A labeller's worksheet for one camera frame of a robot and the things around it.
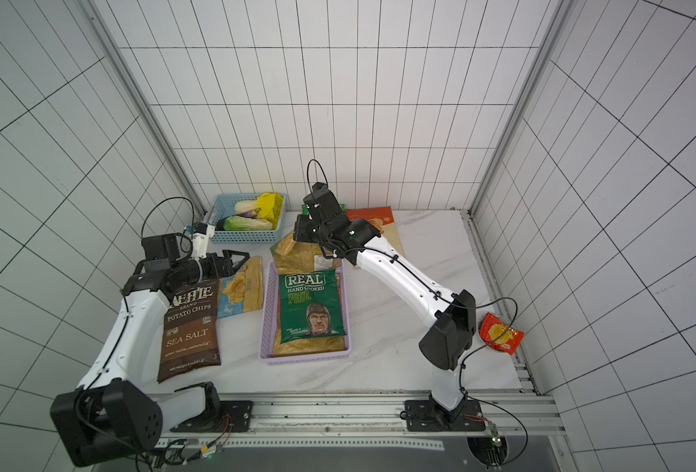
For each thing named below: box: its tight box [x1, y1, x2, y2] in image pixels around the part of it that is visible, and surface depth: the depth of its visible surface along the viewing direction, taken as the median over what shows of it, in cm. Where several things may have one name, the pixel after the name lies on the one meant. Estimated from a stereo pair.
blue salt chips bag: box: [216, 255, 264, 320], surface depth 94 cm
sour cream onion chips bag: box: [270, 230, 343, 277], surface depth 89 cm
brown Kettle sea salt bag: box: [157, 279, 222, 384], surface depth 85 cm
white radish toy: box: [233, 199, 258, 215], surface depth 118 cm
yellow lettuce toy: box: [255, 192, 284, 231], surface depth 112 cm
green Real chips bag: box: [278, 268, 347, 345], surface depth 92 cm
